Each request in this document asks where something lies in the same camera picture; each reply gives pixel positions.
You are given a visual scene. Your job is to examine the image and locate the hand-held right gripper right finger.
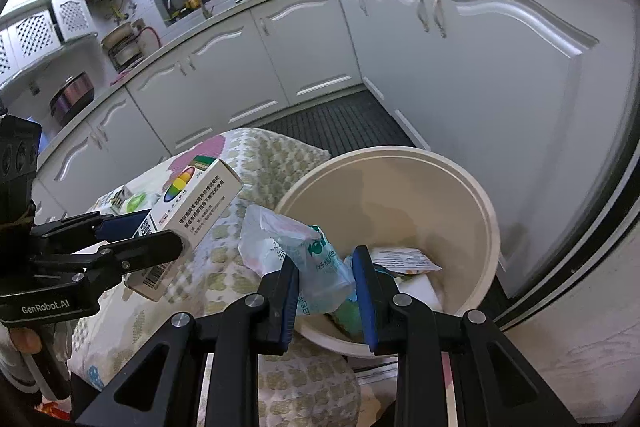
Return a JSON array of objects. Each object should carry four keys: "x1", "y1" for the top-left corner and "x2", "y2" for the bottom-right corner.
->
[{"x1": 351, "y1": 246, "x2": 573, "y2": 427}]

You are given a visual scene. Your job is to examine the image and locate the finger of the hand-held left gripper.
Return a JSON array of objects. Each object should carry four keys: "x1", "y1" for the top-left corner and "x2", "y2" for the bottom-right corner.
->
[
  {"x1": 30, "y1": 208, "x2": 152, "y2": 259},
  {"x1": 34, "y1": 230, "x2": 184, "y2": 294}
]

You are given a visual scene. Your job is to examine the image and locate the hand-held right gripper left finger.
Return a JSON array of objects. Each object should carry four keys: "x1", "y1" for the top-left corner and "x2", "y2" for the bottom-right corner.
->
[{"x1": 75, "y1": 254, "x2": 301, "y2": 427}]

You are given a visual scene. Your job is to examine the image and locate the green microfibre cloth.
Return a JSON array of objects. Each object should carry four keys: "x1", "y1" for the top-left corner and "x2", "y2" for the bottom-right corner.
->
[{"x1": 327, "y1": 294, "x2": 368, "y2": 343}]

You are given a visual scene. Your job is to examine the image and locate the clear plastic bag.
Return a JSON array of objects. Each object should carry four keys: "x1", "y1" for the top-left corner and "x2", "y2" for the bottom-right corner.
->
[{"x1": 237, "y1": 204, "x2": 358, "y2": 315}]

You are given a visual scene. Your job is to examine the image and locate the paper trash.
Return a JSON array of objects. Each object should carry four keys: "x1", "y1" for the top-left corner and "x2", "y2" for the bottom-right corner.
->
[{"x1": 371, "y1": 247, "x2": 443, "y2": 277}]

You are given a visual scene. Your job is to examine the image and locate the white foam block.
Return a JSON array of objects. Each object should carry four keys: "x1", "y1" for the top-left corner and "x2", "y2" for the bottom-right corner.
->
[{"x1": 397, "y1": 273, "x2": 443, "y2": 314}]

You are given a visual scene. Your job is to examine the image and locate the white box rainbow print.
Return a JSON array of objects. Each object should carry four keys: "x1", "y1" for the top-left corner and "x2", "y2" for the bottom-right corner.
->
[{"x1": 124, "y1": 155, "x2": 244, "y2": 303}]

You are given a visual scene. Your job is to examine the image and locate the beige round bin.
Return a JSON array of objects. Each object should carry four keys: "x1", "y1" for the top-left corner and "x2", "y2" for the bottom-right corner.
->
[{"x1": 275, "y1": 147, "x2": 502, "y2": 358}]

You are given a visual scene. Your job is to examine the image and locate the person's left hand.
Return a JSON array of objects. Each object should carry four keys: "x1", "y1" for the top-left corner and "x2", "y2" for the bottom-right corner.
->
[{"x1": 9, "y1": 326, "x2": 43, "y2": 355}]

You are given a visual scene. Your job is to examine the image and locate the white box green print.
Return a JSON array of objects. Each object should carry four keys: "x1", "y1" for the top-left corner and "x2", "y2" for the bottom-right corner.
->
[{"x1": 111, "y1": 189, "x2": 162, "y2": 215}]

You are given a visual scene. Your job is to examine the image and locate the floral printed blanket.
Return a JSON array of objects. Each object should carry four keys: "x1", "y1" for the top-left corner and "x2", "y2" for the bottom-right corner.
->
[{"x1": 67, "y1": 127, "x2": 363, "y2": 427}]

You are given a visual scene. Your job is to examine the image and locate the rice cooker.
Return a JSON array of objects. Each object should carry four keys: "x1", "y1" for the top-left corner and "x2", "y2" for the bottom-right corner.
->
[{"x1": 49, "y1": 72, "x2": 97, "y2": 126}]

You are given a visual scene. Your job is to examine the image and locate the black floor mat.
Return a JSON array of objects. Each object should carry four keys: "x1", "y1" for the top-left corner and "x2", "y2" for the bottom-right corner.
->
[{"x1": 257, "y1": 88, "x2": 418, "y2": 158}]

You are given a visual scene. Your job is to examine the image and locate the curved metal faucet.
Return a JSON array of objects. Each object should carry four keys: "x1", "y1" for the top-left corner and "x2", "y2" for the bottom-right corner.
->
[{"x1": 167, "y1": 0, "x2": 212, "y2": 20}]

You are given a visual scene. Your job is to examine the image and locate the white kitchen cabinets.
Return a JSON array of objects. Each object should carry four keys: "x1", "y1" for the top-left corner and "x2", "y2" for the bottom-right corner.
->
[{"x1": 30, "y1": 0, "x2": 601, "y2": 298}]

